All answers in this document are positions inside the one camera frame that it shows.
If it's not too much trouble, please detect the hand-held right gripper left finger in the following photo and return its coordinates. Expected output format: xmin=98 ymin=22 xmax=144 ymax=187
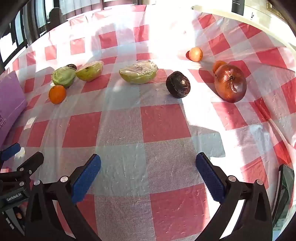
xmin=24 ymin=153 xmax=102 ymax=241

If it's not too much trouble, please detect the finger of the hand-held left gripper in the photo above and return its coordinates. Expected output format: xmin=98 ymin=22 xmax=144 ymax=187
xmin=0 ymin=143 xmax=21 ymax=162
xmin=16 ymin=152 xmax=44 ymax=178

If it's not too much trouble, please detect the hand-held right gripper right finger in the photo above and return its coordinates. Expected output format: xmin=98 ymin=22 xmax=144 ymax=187
xmin=195 ymin=152 xmax=273 ymax=241

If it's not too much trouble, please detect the dark brown round pastry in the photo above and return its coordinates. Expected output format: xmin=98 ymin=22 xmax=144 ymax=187
xmin=166 ymin=71 xmax=191 ymax=99

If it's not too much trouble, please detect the black flat device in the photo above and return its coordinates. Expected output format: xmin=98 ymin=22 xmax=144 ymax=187
xmin=272 ymin=164 xmax=295 ymax=229

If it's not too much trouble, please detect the red white chequered tablecloth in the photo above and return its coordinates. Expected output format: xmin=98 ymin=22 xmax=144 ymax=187
xmin=0 ymin=5 xmax=296 ymax=241

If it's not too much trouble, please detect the wrapped green fruit half left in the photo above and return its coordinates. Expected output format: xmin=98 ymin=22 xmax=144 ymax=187
xmin=76 ymin=61 xmax=104 ymax=82

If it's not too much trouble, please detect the small orange tangerine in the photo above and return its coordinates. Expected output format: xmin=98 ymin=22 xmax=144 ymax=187
xmin=212 ymin=60 xmax=228 ymax=73

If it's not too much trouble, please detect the wrapped green melon wedge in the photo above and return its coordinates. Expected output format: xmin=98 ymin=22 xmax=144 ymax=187
xmin=119 ymin=60 xmax=159 ymax=85

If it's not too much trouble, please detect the pale peach-coloured orange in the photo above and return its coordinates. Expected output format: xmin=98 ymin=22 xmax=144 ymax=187
xmin=188 ymin=47 xmax=203 ymax=62

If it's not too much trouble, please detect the black box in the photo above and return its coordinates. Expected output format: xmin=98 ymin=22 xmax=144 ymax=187
xmin=231 ymin=0 xmax=245 ymax=16

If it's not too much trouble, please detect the dark window frame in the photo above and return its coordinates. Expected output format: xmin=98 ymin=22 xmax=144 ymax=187
xmin=0 ymin=0 xmax=70 ymax=69

